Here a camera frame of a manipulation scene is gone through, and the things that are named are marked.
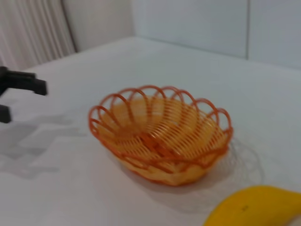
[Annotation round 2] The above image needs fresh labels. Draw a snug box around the white pleated curtain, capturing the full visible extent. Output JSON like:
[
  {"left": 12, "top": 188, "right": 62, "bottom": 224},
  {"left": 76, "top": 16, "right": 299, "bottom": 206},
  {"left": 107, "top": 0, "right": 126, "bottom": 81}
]
[{"left": 0, "top": 0, "right": 79, "bottom": 71}]

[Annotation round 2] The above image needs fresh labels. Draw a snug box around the orange plastic woven basket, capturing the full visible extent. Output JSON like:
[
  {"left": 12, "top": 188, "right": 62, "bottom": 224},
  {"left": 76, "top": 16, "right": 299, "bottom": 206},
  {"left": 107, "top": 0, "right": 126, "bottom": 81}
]
[{"left": 88, "top": 84, "right": 234, "bottom": 187}]

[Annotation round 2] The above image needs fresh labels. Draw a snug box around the yellow banana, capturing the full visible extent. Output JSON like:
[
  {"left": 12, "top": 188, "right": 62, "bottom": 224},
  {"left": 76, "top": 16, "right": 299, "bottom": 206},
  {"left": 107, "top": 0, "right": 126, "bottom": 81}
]
[{"left": 202, "top": 185, "right": 301, "bottom": 226}]

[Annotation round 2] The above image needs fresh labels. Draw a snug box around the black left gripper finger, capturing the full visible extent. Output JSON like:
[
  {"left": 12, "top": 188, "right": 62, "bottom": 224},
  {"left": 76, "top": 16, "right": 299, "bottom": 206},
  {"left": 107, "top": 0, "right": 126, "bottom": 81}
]
[
  {"left": 0, "top": 66, "right": 48, "bottom": 97},
  {"left": 0, "top": 105, "right": 12, "bottom": 124}
]

